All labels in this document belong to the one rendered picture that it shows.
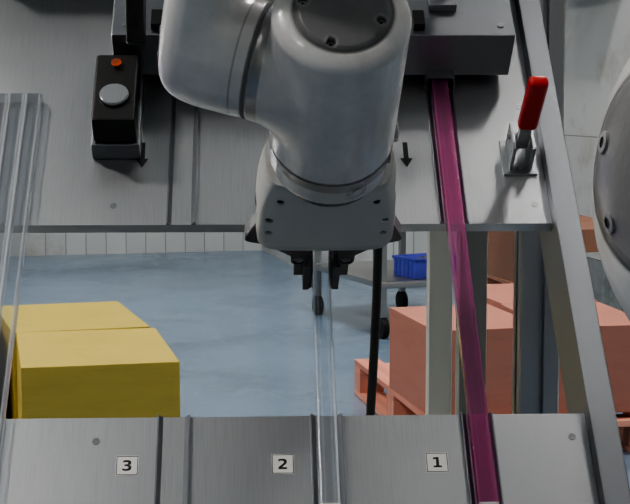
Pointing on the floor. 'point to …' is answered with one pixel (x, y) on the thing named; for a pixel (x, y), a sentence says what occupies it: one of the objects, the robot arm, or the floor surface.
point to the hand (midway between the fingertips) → (320, 261)
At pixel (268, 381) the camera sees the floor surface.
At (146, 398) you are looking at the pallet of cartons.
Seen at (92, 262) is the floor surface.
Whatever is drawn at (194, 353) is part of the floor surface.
